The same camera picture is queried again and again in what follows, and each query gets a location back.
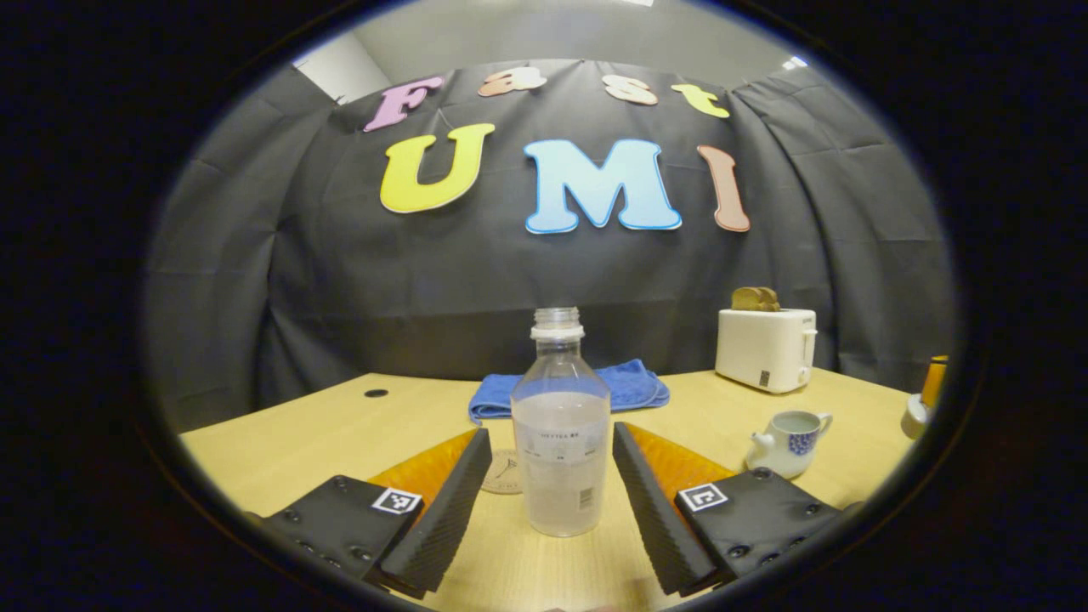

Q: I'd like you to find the clear plastic water bottle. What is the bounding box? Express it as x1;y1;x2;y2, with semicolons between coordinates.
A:
511;307;612;538

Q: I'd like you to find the blue folded towel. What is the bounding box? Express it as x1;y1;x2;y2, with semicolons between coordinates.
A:
468;358;671;425

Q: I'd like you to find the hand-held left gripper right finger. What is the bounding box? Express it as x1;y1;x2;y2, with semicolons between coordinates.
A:
612;422;861;598

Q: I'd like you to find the round brown coaster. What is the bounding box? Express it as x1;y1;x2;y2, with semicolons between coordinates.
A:
481;449;524;496

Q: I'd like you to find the white toaster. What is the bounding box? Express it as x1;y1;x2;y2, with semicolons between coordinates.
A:
715;308;818;394

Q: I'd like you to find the white blue-patterned teacup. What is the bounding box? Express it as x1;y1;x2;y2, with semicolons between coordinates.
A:
746;410;834;480

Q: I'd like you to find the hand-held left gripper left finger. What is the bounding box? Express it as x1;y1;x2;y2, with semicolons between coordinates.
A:
246;428;493;600

